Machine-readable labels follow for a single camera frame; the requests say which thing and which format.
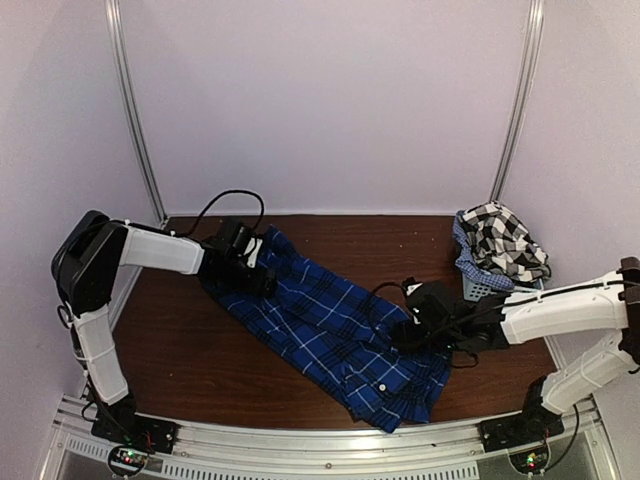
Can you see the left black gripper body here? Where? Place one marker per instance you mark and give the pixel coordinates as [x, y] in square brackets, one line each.
[234, 278]

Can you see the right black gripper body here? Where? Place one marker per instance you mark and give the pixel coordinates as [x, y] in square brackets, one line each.
[438, 340]

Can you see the light blue plastic basket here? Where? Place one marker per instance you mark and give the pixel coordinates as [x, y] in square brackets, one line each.
[473, 291]

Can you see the small blue gingham shirt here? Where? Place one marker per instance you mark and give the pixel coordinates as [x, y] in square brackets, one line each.
[468, 267]

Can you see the blue plaid long sleeve shirt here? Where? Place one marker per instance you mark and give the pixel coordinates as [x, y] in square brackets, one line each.
[332, 332]

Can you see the black white checked shirt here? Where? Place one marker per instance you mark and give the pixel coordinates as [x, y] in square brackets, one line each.
[502, 244]

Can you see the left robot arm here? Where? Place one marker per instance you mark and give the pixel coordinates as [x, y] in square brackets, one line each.
[86, 265]

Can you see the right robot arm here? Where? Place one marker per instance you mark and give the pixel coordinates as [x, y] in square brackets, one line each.
[609, 303]

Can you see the right green circuit board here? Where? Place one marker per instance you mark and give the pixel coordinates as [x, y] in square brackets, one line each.
[530, 462]

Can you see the green circuit board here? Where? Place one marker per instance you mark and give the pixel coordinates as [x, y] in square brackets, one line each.
[530, 462]
[126, 461]

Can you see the left green circuit board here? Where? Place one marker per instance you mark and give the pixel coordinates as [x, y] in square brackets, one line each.
[126, 461]

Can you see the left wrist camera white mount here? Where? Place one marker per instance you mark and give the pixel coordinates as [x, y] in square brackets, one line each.
[252, 251]

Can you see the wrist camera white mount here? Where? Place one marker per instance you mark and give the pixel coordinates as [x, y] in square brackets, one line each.
[409, 285]
[252, 251]

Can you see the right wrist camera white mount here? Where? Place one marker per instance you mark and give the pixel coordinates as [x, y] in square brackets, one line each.
[409, 285]

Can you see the front aluminium rail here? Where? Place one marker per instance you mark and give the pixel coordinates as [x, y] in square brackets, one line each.
[449, 450]

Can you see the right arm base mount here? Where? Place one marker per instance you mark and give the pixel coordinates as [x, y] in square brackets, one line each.
[533, 424]

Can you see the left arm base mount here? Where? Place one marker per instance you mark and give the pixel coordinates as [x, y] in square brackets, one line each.
[120, 423]

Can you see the left aluminium frame post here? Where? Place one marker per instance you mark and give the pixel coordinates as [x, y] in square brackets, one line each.
[131, 110]

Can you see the aluminium frame post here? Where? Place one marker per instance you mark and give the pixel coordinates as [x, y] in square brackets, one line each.
[131, 110]
[534, 27]

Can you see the right aluminium frame post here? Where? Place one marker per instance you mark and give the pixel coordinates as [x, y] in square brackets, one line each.
[534, 27]

